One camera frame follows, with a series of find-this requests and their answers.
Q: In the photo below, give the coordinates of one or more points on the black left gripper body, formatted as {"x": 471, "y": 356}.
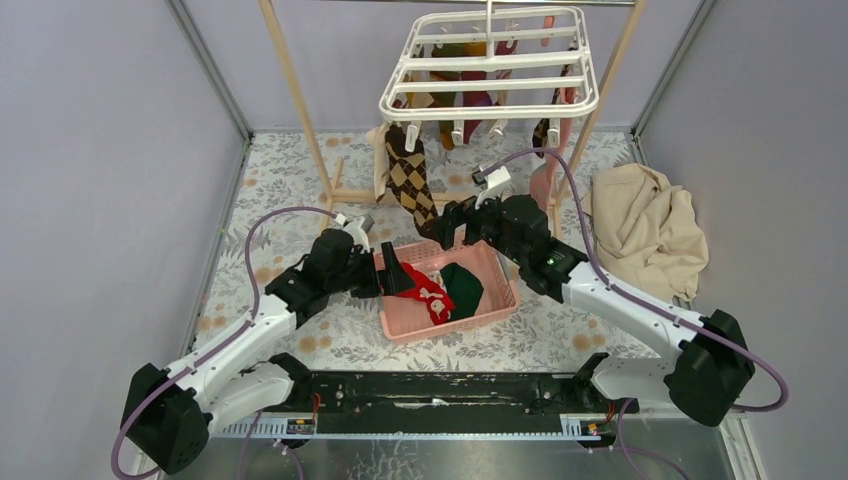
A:
{"x": 359, "y": 279}

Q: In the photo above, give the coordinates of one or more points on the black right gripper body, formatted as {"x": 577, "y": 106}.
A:
{"x": 483, "y": 224}

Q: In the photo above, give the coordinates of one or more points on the red patterned sock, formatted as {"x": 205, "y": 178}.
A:
{"x": 429, "y": 292}

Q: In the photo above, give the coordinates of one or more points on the dark green sock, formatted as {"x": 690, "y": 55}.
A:
{"x": 464, "y": 288}

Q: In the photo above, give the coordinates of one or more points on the pink plastic basket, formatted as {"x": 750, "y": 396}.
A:
{"x": 407, "y": 320}

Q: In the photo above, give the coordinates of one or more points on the brown argyle sock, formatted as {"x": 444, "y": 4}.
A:
{"x": 540, "y": 134}
{"x": 407, "y": 179}

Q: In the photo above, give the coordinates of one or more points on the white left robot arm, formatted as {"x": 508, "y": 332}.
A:
{"x": 170, "y": 412}

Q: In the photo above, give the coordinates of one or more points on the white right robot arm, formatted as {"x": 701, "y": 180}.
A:
{"x": 699, "y": 366}

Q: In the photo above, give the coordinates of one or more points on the white plastic clip hanger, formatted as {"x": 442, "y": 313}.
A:
{"x": 551, "y": 51}

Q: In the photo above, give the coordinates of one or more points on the pink sock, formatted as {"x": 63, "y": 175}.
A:
{"x": 542, "y": 179}

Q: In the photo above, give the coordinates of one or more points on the beige crumpled cloth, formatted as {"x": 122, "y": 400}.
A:
{"x": 646, "y": 232}

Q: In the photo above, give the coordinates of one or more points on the cream sock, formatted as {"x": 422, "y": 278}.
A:
{"x": 376, "y": 138}

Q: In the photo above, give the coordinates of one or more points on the maroon hanging sock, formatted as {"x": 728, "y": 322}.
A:
{"x": 478, "y": 98}

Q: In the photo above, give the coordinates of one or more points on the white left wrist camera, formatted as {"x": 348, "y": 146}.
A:
{"x": 358, "y": 228}

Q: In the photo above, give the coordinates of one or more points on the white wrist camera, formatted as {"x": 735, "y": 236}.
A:
{"x": 492, "y": 180}
{"x": 358, "y": 228}

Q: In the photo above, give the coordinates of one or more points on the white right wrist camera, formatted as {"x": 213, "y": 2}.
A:
{"x": 492, "y": 180}

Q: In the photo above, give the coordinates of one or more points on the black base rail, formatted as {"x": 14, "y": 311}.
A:
{"x": 488, "y": 405}

